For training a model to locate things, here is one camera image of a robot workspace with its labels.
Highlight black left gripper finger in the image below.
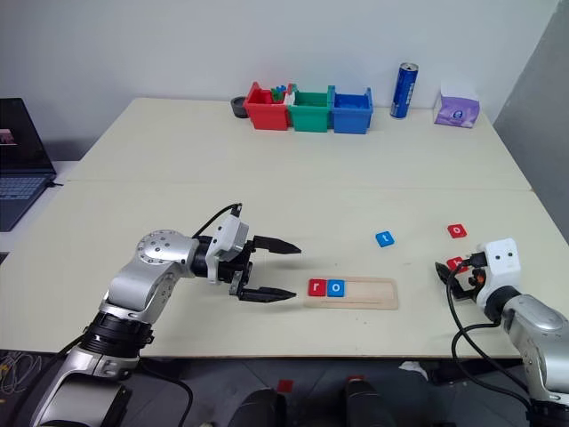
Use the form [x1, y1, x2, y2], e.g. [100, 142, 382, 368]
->
[252, 235, 302, 255]
[238, 286, 298, 304]

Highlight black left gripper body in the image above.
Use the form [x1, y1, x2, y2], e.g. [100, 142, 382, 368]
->
[218, 238, 257, 300]

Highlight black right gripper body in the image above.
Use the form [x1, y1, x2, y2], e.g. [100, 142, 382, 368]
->
[464, 266, 486, 298]

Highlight wooden letter tray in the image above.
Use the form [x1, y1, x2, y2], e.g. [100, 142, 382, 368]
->
[303, 277, 400, 311]

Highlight dark rounded shape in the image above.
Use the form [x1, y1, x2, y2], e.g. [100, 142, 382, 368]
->
[230, 388, 288, 427]
[341, 376, 395, 427]

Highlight red plastic bin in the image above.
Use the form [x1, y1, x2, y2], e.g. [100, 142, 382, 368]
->
[243, 81, 295, 132]

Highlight green plastic bin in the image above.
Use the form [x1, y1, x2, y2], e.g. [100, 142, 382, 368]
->
[287, 84, 335, 133]

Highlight dark round bowl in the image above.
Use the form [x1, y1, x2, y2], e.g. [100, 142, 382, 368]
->
[229, 95, 250, 120]

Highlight blue plastic bin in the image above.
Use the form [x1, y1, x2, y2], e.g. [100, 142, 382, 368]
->
[327, 85, 373, 135]

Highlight purple tissue pack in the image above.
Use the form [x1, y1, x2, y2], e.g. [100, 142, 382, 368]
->
[433, 81, 481, 130]

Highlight blue drink can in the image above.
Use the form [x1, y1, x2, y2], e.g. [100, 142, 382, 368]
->
[389, 61, 420, 120]

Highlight dark laptop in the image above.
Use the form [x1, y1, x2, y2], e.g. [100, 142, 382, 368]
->
[0, 97, 58, 233]

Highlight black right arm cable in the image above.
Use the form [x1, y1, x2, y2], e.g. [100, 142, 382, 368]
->
[445, 252, 534, 406]

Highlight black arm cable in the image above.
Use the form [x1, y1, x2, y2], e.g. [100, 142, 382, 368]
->
[445, 252, 534, 406]
[191, 203, 244, 239]

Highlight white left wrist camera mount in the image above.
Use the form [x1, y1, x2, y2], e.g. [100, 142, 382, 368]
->
[206, 216, 250, 286]

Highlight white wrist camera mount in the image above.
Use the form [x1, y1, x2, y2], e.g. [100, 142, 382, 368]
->
[473, 238, 522, 308]
[206, 216, 250, 286]

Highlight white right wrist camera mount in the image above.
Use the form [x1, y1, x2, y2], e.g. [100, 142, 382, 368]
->
[473, 238, 522, 308]

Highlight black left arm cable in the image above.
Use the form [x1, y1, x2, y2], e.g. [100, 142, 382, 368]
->
[191, 203, 244, 239]

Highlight black floor cable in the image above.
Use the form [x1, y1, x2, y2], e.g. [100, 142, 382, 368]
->
[132, 359, 195, 427]

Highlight tangled thin wires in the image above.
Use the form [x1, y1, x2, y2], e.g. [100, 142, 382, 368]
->
[0, 350, 44, 395]

